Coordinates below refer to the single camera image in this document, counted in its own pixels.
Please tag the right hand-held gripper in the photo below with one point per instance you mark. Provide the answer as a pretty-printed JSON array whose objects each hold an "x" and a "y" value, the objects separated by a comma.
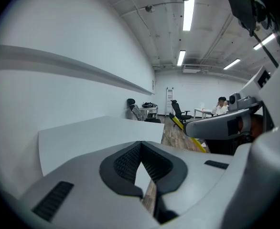
[{"x": 250, "y": 85}]

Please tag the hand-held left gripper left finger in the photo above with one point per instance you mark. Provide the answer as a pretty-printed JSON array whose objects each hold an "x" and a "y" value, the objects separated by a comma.
[{"x": 82, "y": 187}]

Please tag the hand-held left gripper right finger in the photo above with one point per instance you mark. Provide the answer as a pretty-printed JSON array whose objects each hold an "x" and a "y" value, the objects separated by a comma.
[{"x": 197, "y": 182}]

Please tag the small white table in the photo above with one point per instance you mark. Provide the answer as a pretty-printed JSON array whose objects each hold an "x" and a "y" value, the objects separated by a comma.
[{"x": 202, "y": 112}]

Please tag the black office chair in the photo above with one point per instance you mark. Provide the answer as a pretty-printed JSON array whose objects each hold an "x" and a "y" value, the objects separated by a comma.
[
  {"x": 179, "y": 110},
  {"x": 136, "y": 111}
]

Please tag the white ladder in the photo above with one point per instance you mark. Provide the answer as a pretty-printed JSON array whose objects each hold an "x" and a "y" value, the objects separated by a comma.
[{"x": 169, "y": 101}]

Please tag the ceiling air conditioner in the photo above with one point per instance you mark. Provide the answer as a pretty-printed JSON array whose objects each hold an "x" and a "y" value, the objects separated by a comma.
[{"x": 191, "y": 69}]

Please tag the black bag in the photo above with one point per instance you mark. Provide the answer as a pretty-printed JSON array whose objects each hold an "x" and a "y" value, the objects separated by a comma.
[{"x": 148, "y": 104}]

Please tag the ceiling light strip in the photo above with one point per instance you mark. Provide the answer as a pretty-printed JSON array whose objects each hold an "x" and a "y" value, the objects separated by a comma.
[
  {"x": 189, "y": 8},
  {"x": 264, "y": 42},
  {"x": 232, "y": 64},
  {"x": 181, "y": 57}
]

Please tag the black head-worn rig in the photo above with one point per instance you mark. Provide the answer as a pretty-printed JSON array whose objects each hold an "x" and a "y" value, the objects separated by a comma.
[{"x": 242, "y": 6}]

